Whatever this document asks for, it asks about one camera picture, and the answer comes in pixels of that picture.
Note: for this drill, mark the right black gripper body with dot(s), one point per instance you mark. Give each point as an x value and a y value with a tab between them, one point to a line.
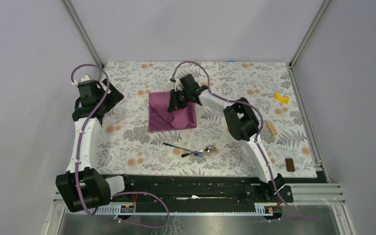
180	99

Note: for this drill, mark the purple cloth napkin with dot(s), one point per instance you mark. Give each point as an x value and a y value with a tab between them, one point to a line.
160	119

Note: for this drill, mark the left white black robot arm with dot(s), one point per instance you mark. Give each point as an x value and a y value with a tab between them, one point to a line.
82	187

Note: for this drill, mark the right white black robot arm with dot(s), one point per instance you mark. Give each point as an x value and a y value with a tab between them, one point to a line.
241	120

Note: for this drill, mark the floral patterned tablecloth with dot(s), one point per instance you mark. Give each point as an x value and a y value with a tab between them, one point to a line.
126	146

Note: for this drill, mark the iridescent spoon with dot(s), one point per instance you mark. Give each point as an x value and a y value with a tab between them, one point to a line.
209	149

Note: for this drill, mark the iridescent fork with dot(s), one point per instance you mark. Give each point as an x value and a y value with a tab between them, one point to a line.
184	150

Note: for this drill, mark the light wooden block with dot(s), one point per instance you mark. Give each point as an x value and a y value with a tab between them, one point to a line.
271	128

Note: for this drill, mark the yellow plastic piece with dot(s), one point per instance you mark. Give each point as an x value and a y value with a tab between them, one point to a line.
281	98

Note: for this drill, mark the dark brown block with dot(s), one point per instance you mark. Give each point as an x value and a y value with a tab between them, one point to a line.
289	163

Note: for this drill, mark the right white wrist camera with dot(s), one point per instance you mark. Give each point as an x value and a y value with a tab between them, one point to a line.
177	84

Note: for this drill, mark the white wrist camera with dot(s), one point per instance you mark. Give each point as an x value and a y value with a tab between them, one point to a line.
84	78
177	84

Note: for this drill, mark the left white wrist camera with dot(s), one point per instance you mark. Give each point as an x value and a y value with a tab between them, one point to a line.
84	78

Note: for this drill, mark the left aluminium frame post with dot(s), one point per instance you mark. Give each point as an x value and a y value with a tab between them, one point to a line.
82	32

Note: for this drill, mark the aluminium frame post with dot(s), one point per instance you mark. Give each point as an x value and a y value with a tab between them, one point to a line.
82	32
312	27

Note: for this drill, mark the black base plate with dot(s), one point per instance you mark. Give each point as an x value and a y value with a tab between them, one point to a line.
200	189

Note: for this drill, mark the slotted cable duct rail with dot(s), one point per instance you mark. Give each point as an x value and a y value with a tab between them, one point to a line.
190	208

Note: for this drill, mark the right aluminium frame post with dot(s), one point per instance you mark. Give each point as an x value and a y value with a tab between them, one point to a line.
312	27

